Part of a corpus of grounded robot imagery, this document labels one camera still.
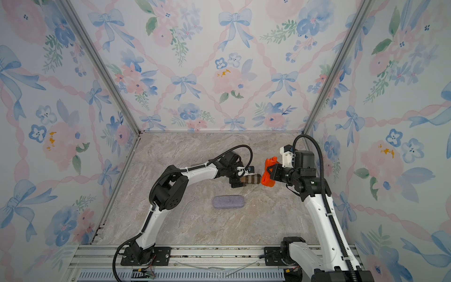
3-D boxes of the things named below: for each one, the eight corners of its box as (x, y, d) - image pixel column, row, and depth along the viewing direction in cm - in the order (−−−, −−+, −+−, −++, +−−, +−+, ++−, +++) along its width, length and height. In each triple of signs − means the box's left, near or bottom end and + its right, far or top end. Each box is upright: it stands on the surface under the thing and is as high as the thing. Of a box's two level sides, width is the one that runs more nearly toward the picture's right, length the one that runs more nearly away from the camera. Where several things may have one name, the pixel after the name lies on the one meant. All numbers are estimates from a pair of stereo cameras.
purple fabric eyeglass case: (213, 209, 89) (212, 206, 86) (213, 198, 93) (213, 195, 90) (244, 209, 89) (245, 206, 86) (244, 198, 93) (244, 195, 90)
